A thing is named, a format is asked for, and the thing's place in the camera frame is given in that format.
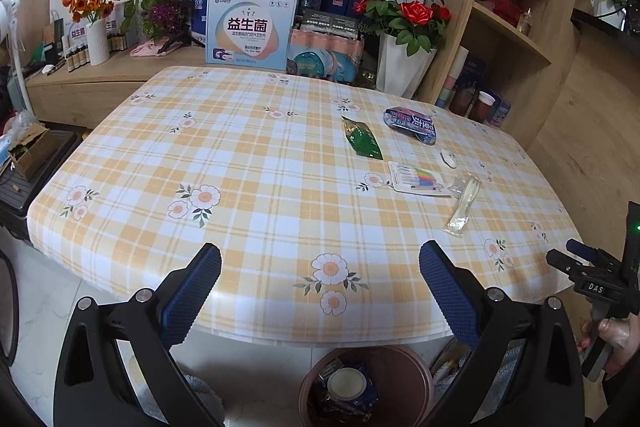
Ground red paper cup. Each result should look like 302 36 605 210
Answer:
469 91 496 124

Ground orange flowers in white vase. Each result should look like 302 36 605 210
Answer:
62 0 114 66

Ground person's right hand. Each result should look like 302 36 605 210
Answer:
576 314 639 376

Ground small purple blue box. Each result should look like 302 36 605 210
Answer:
487 98 511 128

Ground wooden shelf unit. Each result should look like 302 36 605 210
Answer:
414 0 640 258

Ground green gold snack wrapper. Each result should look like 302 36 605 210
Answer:
342 116 383 160

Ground yellow plaid flowered tablecloth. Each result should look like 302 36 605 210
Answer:
27 67 577 346

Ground clear crumpled plastic bag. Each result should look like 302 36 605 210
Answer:
448 172 475 199

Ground red rose bouquet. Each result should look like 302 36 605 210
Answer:
352 0 451 56

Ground white blue probiotic box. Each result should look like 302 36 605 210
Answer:
205 0 297 72

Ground colourful marker pen pack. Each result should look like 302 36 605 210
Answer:
388 161 451 197

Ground white desk fan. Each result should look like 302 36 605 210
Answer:
1 0 35 115

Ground cream tape roll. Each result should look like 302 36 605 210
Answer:
444 176 482 237

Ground white flower vase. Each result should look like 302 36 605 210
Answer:
376 35 437 98

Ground brown plastic cup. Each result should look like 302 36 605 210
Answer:
449 84 475 116

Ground pink teal striped gift box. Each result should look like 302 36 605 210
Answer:
286 29 364 83

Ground stack of pastel cups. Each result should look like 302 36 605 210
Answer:
436 46 469 107

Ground brown round trash bin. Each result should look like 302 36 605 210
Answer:
298 346 434 426

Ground blue pink crumpled wrapper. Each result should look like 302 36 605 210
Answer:
383 106 437 145

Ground green lidded paper bowl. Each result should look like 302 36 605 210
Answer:
326 366 378 414

